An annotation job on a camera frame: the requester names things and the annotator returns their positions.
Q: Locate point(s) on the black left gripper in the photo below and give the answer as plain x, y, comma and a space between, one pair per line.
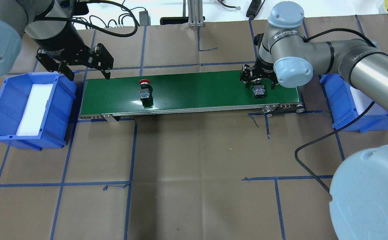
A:
61, 41

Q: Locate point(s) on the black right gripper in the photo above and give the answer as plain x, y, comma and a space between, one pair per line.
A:
263, 69

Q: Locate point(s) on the yellow mushroom push button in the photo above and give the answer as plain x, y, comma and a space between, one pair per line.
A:
258, 89

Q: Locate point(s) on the red mushroom push button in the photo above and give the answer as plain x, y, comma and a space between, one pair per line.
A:
145, 91

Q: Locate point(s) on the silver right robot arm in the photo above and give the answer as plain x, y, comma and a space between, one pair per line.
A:
359, 187

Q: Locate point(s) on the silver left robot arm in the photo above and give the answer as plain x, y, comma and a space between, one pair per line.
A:
48, 23

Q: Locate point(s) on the green conveyor belt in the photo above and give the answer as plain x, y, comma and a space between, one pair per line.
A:
184, 93

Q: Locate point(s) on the blue source bin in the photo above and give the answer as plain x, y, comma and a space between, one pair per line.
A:
13, 98

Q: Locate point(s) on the blue destination bin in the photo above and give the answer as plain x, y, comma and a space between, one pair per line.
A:
370, 76

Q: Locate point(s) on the white foam pad source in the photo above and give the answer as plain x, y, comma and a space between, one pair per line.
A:
34, 111

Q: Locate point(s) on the white foam pad destination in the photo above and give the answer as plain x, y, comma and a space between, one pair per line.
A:
362, 101

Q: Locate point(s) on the aluminium frame post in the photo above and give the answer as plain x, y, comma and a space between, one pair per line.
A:
195, 13

